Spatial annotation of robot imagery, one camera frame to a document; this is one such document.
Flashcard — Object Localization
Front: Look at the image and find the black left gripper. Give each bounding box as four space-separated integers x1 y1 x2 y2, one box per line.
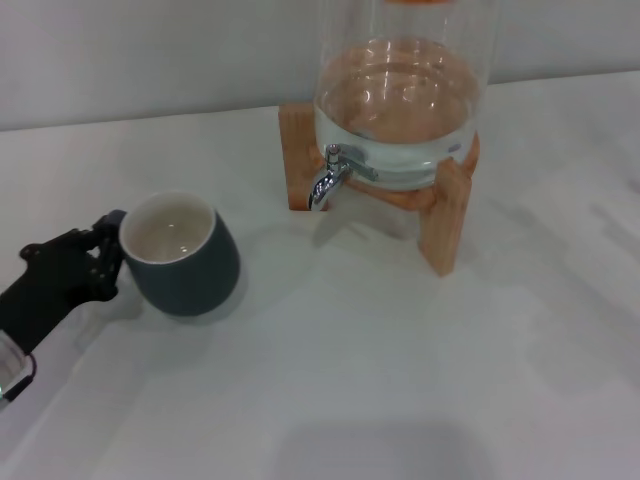
0 211 122 357

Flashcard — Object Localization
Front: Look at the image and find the dark grey ceramic cup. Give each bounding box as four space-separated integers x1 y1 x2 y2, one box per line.
105 189 242 319

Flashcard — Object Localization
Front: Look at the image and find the chrome dispenser faucet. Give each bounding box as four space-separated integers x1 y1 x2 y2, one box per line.
307 143 380 212

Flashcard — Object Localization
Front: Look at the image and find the glass water dispenser jar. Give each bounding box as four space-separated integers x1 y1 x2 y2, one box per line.
312 0 501 193

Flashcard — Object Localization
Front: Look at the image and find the wooden dispenser stand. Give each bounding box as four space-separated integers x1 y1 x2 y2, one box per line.
278 102 482 278

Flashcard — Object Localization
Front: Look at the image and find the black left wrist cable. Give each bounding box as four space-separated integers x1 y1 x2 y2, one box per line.
2 352 39 402

